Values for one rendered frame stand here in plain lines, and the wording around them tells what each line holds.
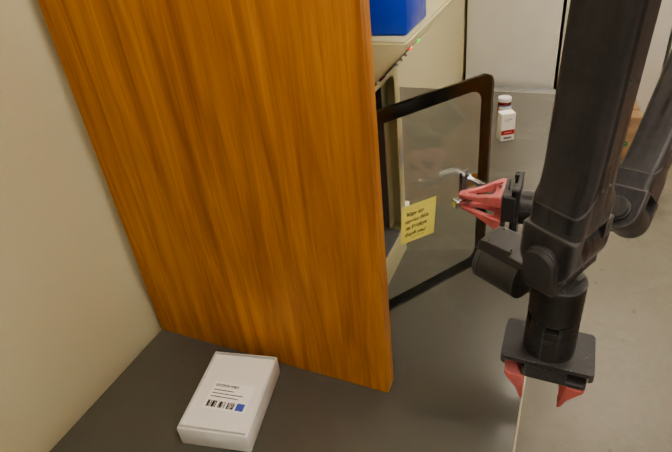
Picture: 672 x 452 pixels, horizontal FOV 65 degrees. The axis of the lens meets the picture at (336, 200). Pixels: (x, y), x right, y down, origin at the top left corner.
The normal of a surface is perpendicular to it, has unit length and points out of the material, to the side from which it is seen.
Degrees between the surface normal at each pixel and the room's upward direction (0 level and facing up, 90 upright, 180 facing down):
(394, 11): 90
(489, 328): 0
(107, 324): 90
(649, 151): 42
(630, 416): 0
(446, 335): 0
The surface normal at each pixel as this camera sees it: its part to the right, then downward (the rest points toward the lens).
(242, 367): -0.10, -0.85
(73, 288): 0.91, 0.13
